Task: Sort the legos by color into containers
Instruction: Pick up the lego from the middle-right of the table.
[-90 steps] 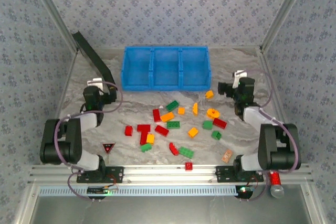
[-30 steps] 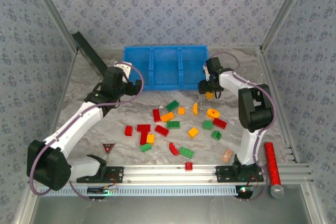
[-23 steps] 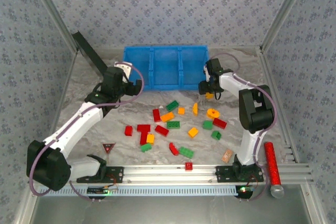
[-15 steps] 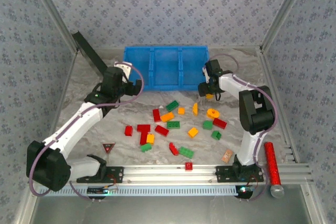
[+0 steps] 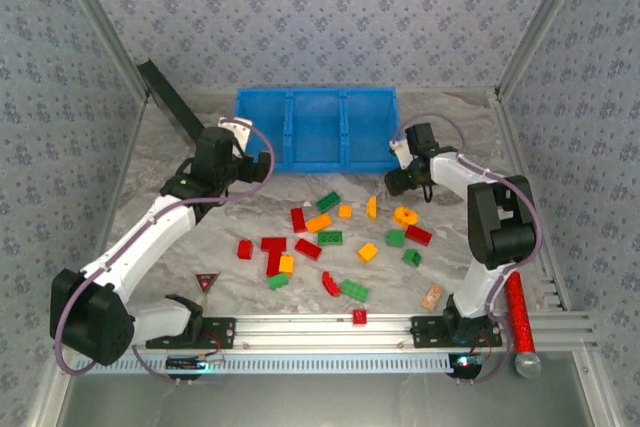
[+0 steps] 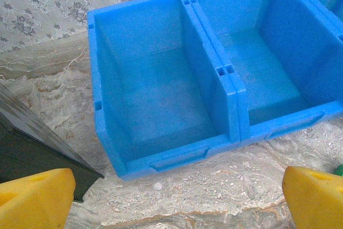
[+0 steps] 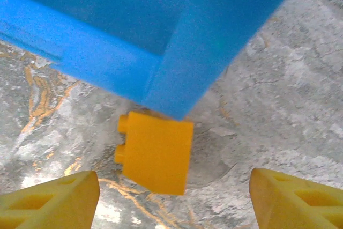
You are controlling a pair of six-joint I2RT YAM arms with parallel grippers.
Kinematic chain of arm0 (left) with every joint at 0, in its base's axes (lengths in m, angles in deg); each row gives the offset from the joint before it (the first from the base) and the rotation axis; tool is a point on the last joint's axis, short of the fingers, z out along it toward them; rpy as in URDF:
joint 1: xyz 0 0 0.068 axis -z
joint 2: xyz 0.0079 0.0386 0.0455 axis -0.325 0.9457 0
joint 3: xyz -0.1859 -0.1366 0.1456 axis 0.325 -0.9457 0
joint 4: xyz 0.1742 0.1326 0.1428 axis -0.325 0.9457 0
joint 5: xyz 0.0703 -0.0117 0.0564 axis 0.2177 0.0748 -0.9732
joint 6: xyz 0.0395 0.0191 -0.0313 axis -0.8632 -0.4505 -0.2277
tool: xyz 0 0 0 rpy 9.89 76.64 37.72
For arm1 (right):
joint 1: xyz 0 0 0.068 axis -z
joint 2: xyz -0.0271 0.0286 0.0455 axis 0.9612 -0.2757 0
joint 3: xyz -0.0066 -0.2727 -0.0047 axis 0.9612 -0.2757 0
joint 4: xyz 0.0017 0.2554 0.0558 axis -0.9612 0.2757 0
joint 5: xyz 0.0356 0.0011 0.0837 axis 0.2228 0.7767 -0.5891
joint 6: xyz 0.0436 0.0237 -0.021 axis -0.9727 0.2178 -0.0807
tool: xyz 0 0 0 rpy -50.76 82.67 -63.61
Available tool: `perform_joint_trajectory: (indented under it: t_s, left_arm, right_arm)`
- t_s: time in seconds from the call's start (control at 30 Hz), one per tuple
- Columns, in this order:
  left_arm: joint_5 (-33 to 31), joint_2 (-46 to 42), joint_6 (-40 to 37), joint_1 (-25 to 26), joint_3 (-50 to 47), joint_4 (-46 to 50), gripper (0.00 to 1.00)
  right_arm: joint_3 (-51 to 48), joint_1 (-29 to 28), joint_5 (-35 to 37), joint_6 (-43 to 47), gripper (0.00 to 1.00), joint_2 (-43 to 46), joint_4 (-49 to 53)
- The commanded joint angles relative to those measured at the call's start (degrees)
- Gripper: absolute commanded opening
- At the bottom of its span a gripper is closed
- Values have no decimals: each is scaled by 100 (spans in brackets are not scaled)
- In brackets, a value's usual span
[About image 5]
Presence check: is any orange rectangular lego brick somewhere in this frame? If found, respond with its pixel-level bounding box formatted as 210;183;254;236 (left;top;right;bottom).
305;213;334;234

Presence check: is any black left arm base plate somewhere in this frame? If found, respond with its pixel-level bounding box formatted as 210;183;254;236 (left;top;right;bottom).
144;315;237;351

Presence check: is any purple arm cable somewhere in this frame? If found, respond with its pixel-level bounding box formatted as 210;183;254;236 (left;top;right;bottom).
389;114;544;386
53;121;276;388

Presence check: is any wide aluminium side rail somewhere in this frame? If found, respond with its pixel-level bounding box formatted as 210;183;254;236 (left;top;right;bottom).
489;89;574;313

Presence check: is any tan brick-pattern tile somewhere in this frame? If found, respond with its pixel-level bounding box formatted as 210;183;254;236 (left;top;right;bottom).
421;284;446;309

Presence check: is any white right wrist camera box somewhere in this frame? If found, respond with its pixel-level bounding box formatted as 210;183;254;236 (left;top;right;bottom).
389;136;412;168

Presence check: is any aluminium frame post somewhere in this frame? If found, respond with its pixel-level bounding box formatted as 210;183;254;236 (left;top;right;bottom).
493;0;597;98
47;0;154;101

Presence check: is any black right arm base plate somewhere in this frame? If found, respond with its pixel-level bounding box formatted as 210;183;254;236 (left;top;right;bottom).
409;315;504;348

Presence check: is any red triangle toy sign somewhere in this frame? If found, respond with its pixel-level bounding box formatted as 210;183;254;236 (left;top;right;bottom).
194;271;222;297

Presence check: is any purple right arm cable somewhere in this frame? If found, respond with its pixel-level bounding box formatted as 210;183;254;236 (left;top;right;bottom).
389;114;544;386

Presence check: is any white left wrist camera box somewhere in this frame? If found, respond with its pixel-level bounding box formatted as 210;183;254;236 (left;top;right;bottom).
218;116;253;148

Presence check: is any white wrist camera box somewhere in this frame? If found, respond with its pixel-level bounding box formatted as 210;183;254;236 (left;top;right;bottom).
218;116;253;148
389;136;412;168

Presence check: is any black flat board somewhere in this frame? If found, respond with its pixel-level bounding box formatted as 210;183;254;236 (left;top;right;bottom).
135;59;207;144

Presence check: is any red curved lego brick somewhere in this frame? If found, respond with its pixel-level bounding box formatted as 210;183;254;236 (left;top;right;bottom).
321;271;342;298

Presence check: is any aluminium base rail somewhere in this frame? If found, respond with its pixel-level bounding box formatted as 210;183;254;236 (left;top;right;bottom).
133;310;599;352

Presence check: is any grey slotted cable duct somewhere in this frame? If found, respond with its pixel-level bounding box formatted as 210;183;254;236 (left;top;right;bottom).
67;350;454;376

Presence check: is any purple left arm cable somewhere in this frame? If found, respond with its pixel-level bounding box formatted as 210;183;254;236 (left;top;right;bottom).
53;121;276;388

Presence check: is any red glitter tube silver cap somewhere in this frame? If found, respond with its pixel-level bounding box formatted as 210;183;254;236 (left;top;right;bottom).
502;270;543;380

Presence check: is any aluminium wall rail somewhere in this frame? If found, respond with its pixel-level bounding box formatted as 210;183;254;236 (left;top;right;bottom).
147;86;501;98

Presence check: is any blue three-compartment plastic bin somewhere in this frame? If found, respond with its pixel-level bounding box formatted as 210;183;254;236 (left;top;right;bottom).
234;87;401;174

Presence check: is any thin aluminium side rail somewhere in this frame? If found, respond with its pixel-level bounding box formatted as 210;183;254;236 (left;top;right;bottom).
97;96;150;268

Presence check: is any orange round gear lego piece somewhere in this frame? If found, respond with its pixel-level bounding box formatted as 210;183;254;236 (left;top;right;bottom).
393;205;419;227

